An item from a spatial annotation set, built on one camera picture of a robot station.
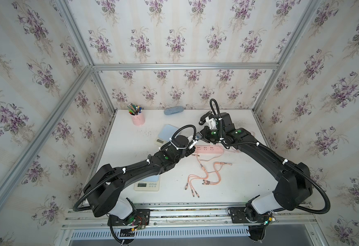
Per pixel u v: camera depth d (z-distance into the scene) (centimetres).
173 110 117
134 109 106
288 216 74
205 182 84
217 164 91
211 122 75
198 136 67
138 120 105
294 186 42
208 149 96
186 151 72
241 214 73
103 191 42
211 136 70
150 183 82
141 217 73
